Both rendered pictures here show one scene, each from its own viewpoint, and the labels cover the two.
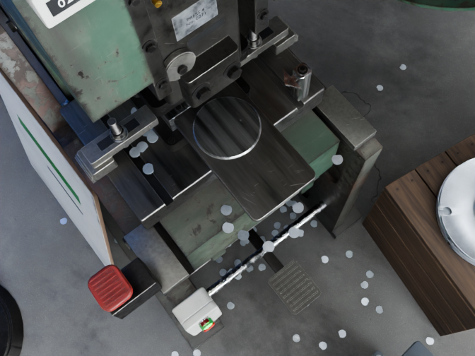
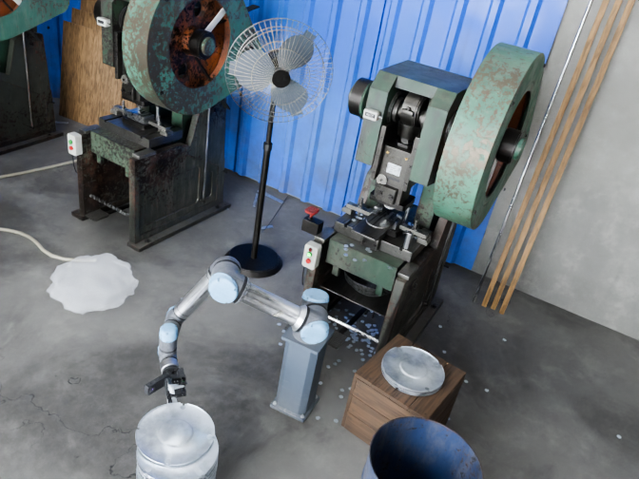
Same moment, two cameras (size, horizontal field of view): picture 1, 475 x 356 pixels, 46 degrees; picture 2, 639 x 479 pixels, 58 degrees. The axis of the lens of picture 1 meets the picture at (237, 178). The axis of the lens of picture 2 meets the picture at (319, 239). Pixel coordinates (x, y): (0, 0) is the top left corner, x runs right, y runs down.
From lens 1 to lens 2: 241 cm
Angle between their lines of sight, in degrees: 50
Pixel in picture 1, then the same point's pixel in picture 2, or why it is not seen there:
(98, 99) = (359, 153)
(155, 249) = (327, 232)
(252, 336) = not seen: hidden behind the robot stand
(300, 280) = (338, 339)
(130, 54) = (372, 149)
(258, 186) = (362, 229)
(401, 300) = not seen: hidden behind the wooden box
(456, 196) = (410, 353)
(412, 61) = (493, 393)
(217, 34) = (396, 184)
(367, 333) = (325, 393)
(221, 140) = (372, 220)
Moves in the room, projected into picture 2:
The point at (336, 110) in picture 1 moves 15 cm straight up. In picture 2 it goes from (409, 267) to (416, 241)
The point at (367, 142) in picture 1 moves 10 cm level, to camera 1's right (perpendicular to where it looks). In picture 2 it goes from (403, 278) to (416, 291)
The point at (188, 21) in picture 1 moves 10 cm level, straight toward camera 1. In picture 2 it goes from (391, 168) to (376, 170)
